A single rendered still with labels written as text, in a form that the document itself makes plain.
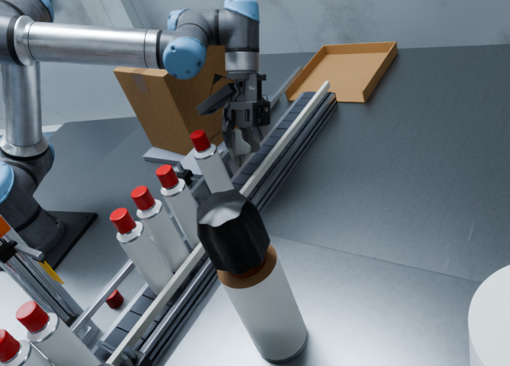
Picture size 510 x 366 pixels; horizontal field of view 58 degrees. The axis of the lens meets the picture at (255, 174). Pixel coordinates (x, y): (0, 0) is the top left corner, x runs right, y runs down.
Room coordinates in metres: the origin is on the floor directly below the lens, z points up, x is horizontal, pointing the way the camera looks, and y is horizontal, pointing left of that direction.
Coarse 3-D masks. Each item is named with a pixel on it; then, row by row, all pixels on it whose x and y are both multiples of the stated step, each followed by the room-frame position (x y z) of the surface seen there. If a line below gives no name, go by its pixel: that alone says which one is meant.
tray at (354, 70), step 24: (336, 48) 1.48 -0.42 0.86; (360, 48) 1.42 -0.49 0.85; (384, 48) 1.36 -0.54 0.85; (312, 72) 1.42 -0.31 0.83; (336, 72) 1.36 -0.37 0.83; (360, 72) 1.30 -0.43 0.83; (384, 72) 1.24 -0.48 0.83; (288, 96) 1.30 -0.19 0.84; (336, 96) 1.21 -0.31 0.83; (360, 96) 1.16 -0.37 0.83
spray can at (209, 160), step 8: (192, 136) 0.83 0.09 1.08; (200, 136) 0.82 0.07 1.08; (200, 144) 0.82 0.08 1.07; (208, 144) 0.83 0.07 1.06; (200, 152) 0.82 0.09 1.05; (208, 152) 0.82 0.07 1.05; (216, 152) 0.82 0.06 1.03; (200, 160) 0.81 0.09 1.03; (208, 160) 0.81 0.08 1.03; (216, 160) 0.82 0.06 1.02; (200, 168) 0.82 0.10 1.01; (208, 168) 0.81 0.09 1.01; (216, 168) 0.81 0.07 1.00; (224, 168) 0.83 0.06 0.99; (208, 176) 0.81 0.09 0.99; (216, 176) 0.81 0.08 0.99; (224, 176) 0.82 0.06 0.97; (208, 184) 0.82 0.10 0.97; (216, 184) 0.81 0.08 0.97; (224, 184) 0.81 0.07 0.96
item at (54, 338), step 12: (24, 312) 0.51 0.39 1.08; (36, 312) 0.51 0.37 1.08; (24, 324) 0.50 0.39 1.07; (36, 324) 0.50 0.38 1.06; (48, 324) 0.51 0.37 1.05; (60, 324) 0.51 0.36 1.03; (36, 336) 0.50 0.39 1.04; (48, 336) 0.49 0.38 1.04; (60, 336) 0.50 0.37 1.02; (72, 336) 0.52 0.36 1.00; (36, 348) 0.50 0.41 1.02; (48, 348) 0.49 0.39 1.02; (60, 348) 0.49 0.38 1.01; (72, 348) 0.50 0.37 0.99; (84, 348) 0.52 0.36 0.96; (60, 360) 0.49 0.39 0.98; (72, 360) 0.49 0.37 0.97; (84, 360) 0.50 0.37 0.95; (96, 360) 0.52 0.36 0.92
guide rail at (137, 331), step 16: (320, 96) 1.12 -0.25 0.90; (304, 112) 1.05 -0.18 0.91; (288, 128) 1.00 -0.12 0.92; (272, 160) 0.92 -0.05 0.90; (256, 176) 0.86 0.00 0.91; (240, 192) 0.82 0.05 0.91; (192, 256) 0.68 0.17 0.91; (176, 272) 0.66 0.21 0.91; (176, 288) 0.63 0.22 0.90; (160, 304) 0.60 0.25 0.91; (144, 320) 0.57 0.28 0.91; (128, 336) 0.55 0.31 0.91
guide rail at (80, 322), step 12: (300, 72) 1.21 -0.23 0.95; (288, 84) 1.15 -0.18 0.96; (276, 96) 1.10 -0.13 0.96; (228, 156) 0.92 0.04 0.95; (204, 180) 0.85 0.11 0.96; (192, 192) 0.82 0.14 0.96; (132, 264) 0.68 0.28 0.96; (120, 276) 0.65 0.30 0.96; (108, 288) 0.63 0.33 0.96; (96, 300) 0.61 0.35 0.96; (84, 312) 0.60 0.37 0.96; (72, 324) 0.58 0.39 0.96; (84, 324) 0.58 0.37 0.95
